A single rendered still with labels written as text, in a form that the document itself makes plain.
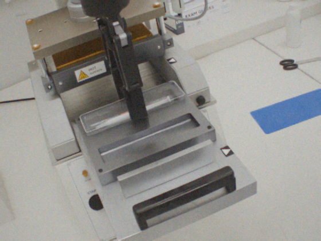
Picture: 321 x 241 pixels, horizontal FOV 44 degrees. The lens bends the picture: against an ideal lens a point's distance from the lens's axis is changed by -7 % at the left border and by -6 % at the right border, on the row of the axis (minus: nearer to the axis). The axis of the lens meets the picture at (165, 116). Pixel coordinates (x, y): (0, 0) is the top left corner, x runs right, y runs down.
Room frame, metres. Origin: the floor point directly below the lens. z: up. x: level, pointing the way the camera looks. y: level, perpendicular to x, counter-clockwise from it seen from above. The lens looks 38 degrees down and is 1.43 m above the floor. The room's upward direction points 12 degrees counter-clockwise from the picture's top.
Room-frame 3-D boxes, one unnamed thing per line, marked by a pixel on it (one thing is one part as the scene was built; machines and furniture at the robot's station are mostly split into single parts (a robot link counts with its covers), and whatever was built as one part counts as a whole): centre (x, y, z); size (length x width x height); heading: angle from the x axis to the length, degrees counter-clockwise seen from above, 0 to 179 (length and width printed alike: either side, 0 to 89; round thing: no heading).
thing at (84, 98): (0.84, 0.12, 0.93); 0.46 x 0.35 x 0.01; 15
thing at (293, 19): (1.12, -0.46, 0.82); 0.05 x 0.05 x 0.14
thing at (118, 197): (0.52, 0.03, 0.97); 0.30 x 0.22 x 0.08; 15
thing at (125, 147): (0.56, 0.04, 0.98); 0.20 x 0.17 x 0.03; 105
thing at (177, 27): (1.34, -0.18, 0.83); 0.23 x 0.12 x 0.07; 112
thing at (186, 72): (0.78, -0.04, 0.96); 0.26 x 0.05 x 0.07; 15
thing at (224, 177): (0.38, 0.00, 0.99); 0.15 x 0.02 x 0.04; 105
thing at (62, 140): (0.71, 0.23, 0.96); 0.25 x 0.05 x 0.07; 15
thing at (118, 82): (0.63, 0.06, 1.03); 0.03 x 0.01 x 0.07; 106
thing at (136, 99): (0.55, 0.04, 1.06); 0.03 x 0.01 x 0.05; 16
